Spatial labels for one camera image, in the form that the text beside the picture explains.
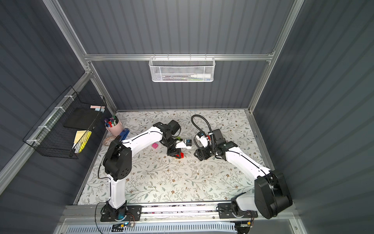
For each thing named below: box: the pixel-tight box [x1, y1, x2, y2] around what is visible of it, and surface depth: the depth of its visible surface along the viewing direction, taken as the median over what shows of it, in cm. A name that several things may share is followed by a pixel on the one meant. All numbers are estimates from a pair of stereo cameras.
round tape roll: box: [102, 136, 116, 147], surface depth 104 cm
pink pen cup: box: [104, 118, 124, 137], surface depth 100 cm
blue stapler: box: [119, 127, 130, 141], surface depth 106 cm
